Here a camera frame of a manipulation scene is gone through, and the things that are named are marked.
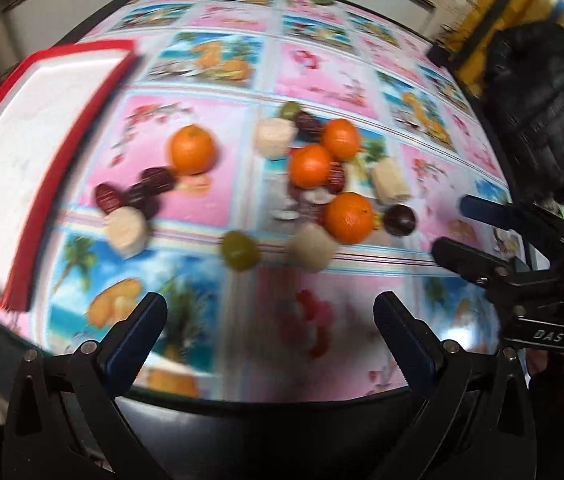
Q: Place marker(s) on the orange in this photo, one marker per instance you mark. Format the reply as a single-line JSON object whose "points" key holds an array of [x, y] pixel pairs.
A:
{"points": [[340, 139], [312, 166], [349, 217], [191, 149]]}

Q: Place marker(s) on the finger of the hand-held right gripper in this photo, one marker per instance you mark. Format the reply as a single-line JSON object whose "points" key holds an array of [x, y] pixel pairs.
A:
{"points": [[466, 260], [486, 209]]}

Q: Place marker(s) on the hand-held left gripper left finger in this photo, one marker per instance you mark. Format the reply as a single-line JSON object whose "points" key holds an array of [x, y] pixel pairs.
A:
{"points": [[129, 340]]}

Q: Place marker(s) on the red rimmed white tray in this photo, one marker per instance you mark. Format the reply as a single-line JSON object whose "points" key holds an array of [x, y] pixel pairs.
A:
{"points": [[37, 135]]}

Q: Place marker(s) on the red date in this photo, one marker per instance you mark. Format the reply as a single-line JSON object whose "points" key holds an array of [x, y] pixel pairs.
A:
{"points": [[159, 179], [143, 201], [107, 197], [308, 126], [334, 176]]}

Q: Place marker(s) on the small black device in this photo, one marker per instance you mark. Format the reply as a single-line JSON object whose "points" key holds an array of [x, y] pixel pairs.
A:
{"points": [[439, 52]]}

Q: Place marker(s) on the yellow wooden frame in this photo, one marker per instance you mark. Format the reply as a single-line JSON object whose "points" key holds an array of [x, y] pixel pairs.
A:
{"points": [[486, 25]]}

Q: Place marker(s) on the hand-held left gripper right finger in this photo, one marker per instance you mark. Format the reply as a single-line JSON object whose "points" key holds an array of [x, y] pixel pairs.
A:
{"points": [[411, 355]]}

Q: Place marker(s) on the black rimmed table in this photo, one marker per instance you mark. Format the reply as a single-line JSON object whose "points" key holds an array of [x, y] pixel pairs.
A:
{"points": [[262, 420]]}

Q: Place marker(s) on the beige corn cob piece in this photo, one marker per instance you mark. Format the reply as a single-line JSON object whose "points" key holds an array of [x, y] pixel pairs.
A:
{"points": [[274, 136]]}

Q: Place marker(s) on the green grape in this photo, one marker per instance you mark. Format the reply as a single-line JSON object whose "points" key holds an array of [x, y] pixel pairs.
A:
{"points": [[236, 250], [290, 109]]}

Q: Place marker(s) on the fruit print tablecloth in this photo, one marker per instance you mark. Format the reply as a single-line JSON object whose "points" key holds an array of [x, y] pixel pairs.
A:
{"points": [[312, 75]]}

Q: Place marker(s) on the black puffy jacket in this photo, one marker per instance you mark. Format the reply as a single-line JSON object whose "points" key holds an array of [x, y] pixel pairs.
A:
{"points": [[536, 90]]}

